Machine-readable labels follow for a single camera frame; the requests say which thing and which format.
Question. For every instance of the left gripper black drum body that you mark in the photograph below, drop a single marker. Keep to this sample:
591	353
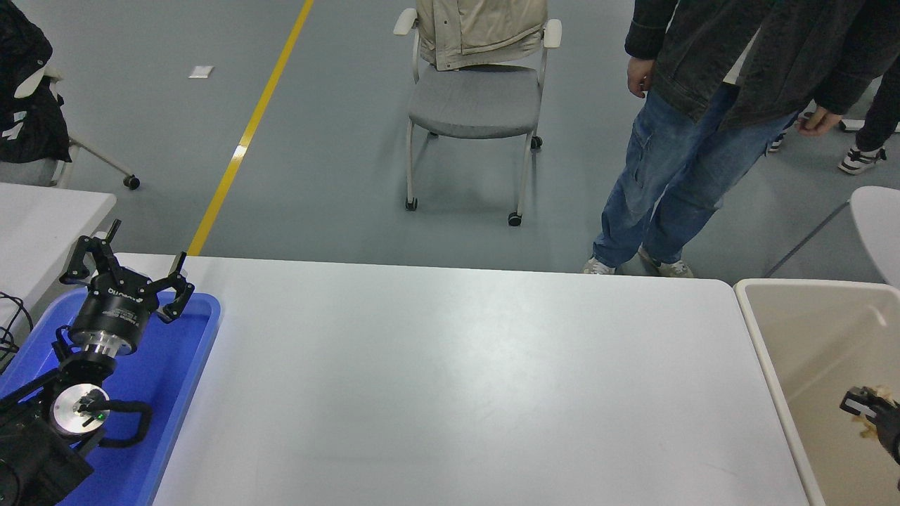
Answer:
112	313

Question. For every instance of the tan paper ball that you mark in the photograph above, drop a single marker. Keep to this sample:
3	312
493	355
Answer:
861	422

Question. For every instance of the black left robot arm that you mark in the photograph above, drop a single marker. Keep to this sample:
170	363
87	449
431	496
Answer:
39	457

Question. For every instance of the person's left hand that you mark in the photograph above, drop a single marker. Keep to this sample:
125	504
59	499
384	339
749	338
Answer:
819	123

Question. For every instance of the person's right hand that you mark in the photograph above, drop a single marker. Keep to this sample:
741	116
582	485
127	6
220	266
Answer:
640	77

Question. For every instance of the white rectangular side table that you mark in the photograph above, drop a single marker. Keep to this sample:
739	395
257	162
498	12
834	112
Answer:
42	225

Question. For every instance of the large pale bin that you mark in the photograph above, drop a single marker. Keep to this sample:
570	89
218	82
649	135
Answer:
815	351

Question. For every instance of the blue plastic tray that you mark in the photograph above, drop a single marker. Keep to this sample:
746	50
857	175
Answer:
176	365

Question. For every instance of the black jacket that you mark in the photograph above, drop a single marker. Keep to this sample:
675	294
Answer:
39	112

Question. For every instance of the white round table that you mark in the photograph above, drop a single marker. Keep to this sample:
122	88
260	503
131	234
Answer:
879	225

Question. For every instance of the person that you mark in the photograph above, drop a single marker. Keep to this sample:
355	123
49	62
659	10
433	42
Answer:
776	143
675	161
879	112

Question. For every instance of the beige jacket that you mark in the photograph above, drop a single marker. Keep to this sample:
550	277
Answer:
481	31

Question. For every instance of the white frame castor chair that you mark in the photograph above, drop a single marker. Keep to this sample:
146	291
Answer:
28	172

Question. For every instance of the grey seat white frame chair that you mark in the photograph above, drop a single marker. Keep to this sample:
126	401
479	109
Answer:
472	105

